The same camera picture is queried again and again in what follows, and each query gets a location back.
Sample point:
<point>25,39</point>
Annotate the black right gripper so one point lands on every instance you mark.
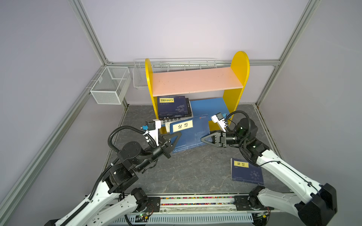
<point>216,139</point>

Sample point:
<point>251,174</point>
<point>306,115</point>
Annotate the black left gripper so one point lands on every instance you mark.
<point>165,148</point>

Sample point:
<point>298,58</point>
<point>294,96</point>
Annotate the dark blue book top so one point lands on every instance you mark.
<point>170,107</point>

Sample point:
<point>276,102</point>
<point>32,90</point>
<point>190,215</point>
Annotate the blue book yellow label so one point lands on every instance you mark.
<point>243,171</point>

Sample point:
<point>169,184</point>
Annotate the white book black text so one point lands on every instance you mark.
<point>165,122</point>

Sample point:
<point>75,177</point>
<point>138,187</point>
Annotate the dark blue book under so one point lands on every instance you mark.
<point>192,130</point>

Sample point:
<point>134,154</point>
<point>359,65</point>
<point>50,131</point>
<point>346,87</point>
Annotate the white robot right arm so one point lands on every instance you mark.
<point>313,203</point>

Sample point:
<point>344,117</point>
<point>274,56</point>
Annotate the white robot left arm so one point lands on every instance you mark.
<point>107,201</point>

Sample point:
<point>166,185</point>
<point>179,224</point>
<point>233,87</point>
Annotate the yellow wooden bookshelf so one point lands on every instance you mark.
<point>232,80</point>

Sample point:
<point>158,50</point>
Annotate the white mesh basket box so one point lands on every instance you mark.
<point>111,86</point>

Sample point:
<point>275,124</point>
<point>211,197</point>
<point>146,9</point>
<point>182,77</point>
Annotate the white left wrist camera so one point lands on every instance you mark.
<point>152,127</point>

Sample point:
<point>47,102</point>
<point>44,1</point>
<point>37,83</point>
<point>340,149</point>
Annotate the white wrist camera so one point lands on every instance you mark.
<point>219,119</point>
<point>152,127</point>

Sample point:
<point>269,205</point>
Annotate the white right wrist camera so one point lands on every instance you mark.
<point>219,119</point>

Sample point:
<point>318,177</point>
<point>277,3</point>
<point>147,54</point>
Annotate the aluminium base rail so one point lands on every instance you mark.
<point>198,202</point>

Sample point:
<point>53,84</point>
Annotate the white wire rack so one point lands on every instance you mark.
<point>161,65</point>

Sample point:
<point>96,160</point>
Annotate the white vented cable duct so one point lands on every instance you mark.
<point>192,219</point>

